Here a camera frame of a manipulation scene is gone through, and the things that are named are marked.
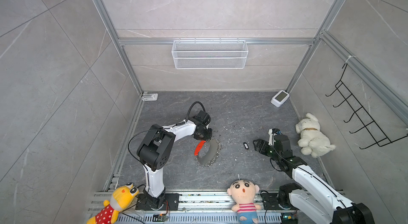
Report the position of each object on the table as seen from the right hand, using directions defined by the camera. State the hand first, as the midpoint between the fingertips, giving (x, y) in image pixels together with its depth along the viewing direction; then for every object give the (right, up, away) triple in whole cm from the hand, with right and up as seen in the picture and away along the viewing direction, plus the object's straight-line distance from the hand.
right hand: (259, 143), depth 86 cm
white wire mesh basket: (-28, +54, +14) cm, 62 cm away
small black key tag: (-6, -3, +6) cm, 9 cm away
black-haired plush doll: (-13, -17, -18) cm, 28 cm away
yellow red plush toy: (-68, -20, -18) cm, 73 cm away
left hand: (-26, +3, +8) cm, 28 cm away
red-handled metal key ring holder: (-30, -7, +4) cm, 31 cm away
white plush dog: (+27, +2, -3) cm, 27 cm away
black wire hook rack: (+38, +9, -26) cm, 47 cm away
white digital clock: (+22, +25, +24) cm, 41 cm away
